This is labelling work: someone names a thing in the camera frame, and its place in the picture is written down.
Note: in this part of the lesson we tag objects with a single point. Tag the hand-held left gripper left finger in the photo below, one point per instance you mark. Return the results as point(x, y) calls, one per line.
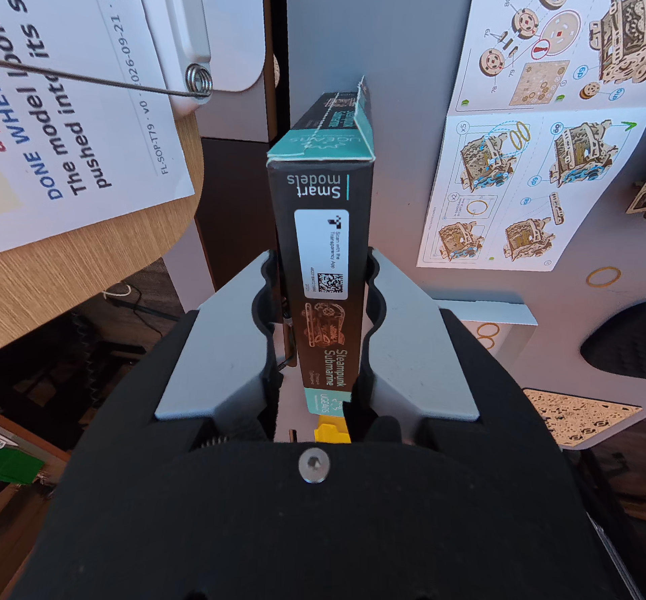
point(217, 357)

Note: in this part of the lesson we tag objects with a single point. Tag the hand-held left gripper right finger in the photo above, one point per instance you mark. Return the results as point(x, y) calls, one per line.
point(419, 357)

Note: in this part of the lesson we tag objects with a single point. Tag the yellow rubber band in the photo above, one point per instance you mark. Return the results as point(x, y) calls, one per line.
point(487, 348)
point(604, 267)
point(487, 324)

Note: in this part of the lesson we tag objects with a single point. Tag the black and teal model kit box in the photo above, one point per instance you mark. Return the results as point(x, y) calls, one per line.
point(323, 236)

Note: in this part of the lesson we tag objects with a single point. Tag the wooden mechanical model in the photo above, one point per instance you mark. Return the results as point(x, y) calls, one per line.
point(639, 201)

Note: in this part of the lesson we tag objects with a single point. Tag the laser-cut wooden parts sheet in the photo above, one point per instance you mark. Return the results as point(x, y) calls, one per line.
point(580, 415)

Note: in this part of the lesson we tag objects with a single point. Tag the white cardboard box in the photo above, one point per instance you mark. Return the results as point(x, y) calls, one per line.
point(494, 313)

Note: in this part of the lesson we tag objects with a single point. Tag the yellow plastic piece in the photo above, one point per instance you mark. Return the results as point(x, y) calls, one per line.
point(330, 433)

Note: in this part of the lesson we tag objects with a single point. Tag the dark brown cabinet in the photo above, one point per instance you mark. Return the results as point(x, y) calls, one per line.
point(237, 216)

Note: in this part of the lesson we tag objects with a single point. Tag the light wooden side table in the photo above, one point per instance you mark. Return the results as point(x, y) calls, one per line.
point(75, 277)

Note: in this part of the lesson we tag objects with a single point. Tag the black mesh chair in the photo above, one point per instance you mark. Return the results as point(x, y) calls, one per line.
point(621, 347)

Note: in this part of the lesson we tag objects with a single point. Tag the green plastic sheet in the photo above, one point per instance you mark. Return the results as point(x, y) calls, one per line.
point(15, 464)

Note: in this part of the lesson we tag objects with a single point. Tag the illustrated instruction booklet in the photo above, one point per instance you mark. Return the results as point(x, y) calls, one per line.
point(555, 155)

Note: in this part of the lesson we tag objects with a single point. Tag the white printed paper sheet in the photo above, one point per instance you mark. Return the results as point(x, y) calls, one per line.
point(75, 105)

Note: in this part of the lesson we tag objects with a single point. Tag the white rounded board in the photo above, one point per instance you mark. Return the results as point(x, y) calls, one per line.
point(237, 29)

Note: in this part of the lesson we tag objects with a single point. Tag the white plastic clip holder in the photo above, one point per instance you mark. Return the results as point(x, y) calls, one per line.
point(171, 14)

